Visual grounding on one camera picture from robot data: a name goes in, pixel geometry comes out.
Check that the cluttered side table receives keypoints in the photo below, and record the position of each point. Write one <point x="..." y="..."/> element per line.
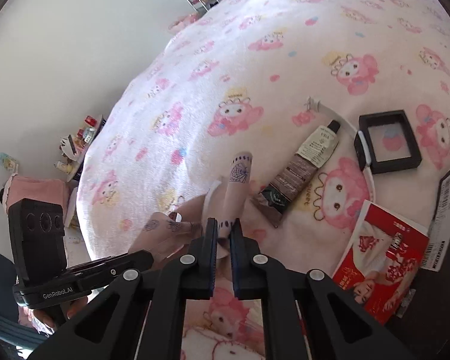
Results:
<point x="73" y="147"/>

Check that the pink patterned socks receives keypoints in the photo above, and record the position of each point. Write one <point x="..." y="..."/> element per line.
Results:
<point x="225" y="200"/>

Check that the black storage box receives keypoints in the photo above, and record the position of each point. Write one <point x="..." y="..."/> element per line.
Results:
<point x="422" y="321"/>

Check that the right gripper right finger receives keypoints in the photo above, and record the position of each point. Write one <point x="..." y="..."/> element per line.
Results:
<point x="254" y="274"/>

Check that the pink towel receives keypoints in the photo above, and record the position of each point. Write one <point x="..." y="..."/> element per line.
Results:
<point x="18" y="187"/>

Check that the red printed envelope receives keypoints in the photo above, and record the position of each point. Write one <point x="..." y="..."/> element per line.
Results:
<point x="383" y="256"/>

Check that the black square display frame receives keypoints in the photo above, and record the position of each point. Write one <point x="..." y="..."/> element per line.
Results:
<point x="385" y="142"/>

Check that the brown hand cream tube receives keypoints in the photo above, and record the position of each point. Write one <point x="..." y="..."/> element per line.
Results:
<point x="275" y="199"/>

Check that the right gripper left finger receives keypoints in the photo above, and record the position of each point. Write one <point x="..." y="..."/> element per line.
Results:
<point x="192" y="276"/>

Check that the pink cartoon bedspread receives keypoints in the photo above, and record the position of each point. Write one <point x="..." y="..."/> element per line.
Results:
<point x="237" y="80"/>

